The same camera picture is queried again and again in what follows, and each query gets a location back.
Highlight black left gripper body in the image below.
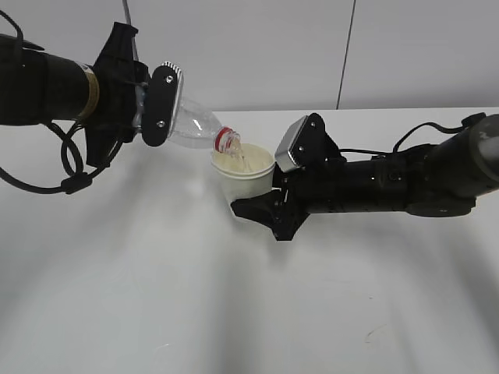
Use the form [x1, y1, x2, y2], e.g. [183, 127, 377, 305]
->
[84, 61, 149, 135]

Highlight white paper cup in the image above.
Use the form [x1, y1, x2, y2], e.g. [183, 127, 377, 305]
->
[211, 143, 274, 205]

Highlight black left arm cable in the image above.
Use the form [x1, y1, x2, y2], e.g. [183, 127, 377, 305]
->
[0, 9, 118, 196]

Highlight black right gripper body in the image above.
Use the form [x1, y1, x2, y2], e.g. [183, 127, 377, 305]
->
[271, 155, 352, 242]

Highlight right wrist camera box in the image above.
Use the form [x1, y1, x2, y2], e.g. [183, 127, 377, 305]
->
[274, 113, 342, 173]

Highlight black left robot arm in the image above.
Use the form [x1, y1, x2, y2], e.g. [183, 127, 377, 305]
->
[1, 23, 148, 167]

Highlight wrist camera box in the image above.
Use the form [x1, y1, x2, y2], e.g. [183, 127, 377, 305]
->
[141, 62, 184, 147]
[274, 113, 342, 173]

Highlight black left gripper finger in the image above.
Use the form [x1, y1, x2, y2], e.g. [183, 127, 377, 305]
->
[85, 129, 135, 168]
[95, 22, 138, 69]

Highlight clear water bottle red label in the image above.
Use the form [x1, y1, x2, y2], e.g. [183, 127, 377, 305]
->
[132, 87, 243, 153]

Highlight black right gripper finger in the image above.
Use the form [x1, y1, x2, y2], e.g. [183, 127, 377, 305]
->
[230, 192, 291, 234]

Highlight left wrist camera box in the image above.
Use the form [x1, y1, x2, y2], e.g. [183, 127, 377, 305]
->
[141, 62, 184, 147]

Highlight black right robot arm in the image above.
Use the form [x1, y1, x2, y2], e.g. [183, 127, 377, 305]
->
[231, 112, 498, 241]

